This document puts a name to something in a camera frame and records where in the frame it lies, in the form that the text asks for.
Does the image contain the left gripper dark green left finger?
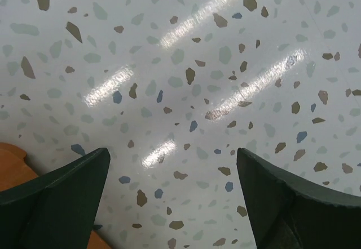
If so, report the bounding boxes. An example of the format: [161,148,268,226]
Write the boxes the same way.
[1,148,111,248]

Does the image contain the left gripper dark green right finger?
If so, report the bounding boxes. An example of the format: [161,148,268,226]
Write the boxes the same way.
[236,148,360,248]

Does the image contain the orange plastic basket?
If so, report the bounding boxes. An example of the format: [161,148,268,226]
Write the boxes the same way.
[0,141,112,249]

